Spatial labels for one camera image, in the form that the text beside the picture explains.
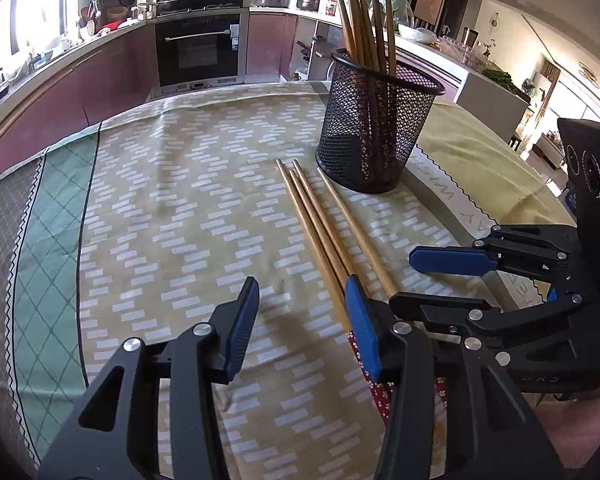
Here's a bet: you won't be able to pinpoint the kitchen window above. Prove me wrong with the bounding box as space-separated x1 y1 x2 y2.
0 0 88 68

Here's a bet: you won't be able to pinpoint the pink base cabinet run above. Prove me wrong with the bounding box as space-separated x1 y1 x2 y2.
247 12 531 143
0 20 156 181

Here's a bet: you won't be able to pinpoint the person's right hand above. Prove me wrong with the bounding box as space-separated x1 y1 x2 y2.
532 390 600 480

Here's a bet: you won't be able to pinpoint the black built-in oven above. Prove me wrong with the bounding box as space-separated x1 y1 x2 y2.
154 7 248 88

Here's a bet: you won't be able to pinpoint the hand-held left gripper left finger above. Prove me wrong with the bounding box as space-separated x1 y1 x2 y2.
37 276 261 480

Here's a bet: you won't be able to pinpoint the clear plastic food container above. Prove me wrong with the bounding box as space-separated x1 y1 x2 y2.
437 37 486 68

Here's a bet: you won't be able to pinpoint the black mesh holder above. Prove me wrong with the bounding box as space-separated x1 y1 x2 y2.
315 47 446 195

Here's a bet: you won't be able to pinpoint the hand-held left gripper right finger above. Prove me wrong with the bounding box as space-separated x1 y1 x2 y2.
344 274 563 480

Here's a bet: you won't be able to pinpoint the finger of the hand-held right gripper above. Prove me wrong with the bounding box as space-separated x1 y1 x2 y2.
409 225 578 286
389 291 600 361

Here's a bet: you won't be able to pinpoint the patterned green yellow tablecloth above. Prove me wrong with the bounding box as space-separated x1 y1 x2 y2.
0 80 581 480

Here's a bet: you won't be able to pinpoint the white bowl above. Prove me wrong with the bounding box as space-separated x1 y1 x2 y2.
399 25 438 43

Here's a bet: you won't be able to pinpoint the bundle of wooden chopsticks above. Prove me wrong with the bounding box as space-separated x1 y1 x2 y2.
327 0 401 176

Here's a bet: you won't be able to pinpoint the green leafy vegetables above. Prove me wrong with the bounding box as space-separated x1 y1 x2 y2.
482 67 518 92

